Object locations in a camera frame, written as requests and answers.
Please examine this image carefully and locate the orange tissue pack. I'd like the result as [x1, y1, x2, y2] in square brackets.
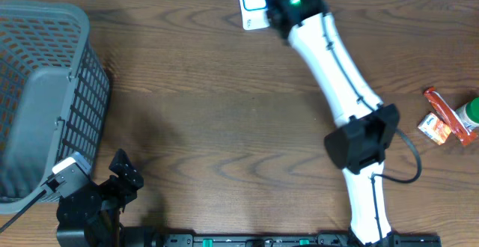
[418, 112, 451, 145]

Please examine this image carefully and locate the green lid jar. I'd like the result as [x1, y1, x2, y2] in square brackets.
[455, 97, 479, 130]

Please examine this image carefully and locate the red Top candy wrapper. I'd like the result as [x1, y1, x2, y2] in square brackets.
[424, 87, 478, 146]

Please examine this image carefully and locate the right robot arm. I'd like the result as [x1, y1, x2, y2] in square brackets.
[265, 0, 399, 246]

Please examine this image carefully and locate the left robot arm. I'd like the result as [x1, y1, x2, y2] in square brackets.
[56, 149, 164, 247]

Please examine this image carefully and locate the grey plastic basket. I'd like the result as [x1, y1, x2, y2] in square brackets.
[1, 0, 110, 214]

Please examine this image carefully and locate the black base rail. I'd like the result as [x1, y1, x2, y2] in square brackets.
[149, 233, 442, 247]

